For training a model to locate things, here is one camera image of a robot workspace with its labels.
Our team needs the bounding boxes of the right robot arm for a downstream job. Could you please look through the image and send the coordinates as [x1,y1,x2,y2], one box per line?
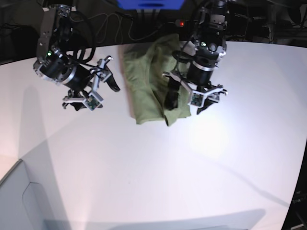
[33,0,120,111]

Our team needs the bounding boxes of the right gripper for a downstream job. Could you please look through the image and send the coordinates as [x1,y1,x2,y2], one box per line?
[33,49,120,111]

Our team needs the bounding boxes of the green T-shirt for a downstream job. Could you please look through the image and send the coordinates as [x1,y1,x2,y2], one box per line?
[122,34,191,126]

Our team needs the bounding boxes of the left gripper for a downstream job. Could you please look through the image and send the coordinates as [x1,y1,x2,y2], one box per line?
[163,42,228,115]

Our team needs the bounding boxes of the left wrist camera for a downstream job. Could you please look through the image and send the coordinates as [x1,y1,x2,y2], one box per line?
[189,92,204,108]

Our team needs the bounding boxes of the white power strip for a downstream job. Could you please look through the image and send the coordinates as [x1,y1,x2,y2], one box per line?
[175,19,190,28]

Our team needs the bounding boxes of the grey cable loop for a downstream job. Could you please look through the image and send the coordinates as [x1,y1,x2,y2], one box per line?
[95,13,166,44]

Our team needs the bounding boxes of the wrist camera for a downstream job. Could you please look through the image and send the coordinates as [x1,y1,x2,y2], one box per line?
[84,93,103,111]
[189,92,204,108]

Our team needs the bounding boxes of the blue box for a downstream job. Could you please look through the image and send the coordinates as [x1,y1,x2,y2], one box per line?
[117,0,184,10]

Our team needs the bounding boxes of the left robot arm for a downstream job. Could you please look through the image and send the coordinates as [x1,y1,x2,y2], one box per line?
[163,0,228,114]

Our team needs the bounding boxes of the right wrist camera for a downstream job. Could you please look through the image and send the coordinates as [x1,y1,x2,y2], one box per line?
[84,93,103,111]

